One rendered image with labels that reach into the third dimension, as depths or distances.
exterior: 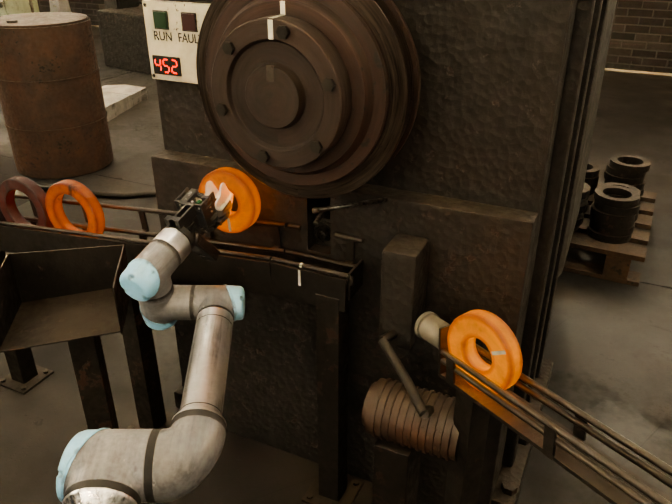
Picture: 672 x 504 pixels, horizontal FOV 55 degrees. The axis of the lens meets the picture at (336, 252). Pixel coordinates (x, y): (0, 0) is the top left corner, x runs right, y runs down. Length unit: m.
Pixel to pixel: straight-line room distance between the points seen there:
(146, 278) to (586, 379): 1.61
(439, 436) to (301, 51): 0.78
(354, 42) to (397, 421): 0.75
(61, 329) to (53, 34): 2.67
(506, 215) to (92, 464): 0.89
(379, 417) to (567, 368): 1.19
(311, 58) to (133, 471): 0.75
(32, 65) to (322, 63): 3.01
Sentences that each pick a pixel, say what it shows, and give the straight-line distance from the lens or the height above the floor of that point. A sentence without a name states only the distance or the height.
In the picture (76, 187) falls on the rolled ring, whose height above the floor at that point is 0.78.
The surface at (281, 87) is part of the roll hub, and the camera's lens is 1.23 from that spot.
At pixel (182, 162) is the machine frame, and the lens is 1.67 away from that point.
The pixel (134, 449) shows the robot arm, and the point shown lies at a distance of 1.11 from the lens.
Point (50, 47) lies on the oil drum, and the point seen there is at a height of 0.76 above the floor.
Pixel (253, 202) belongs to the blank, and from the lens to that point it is 1.48.
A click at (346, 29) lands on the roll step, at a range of 1.22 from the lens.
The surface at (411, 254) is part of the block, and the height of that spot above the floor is 0.80.
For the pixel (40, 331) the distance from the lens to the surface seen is 1.59.
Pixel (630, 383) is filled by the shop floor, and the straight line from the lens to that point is 2.46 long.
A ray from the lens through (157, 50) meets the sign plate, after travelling 1.67.
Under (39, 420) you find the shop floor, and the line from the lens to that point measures 2.31.
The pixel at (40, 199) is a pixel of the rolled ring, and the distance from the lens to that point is 1.97.
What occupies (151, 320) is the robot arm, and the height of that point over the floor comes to 0.66.
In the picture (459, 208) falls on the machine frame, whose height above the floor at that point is 0.87.
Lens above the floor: 1.42
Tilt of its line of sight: 28 degrees down
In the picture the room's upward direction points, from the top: straight up
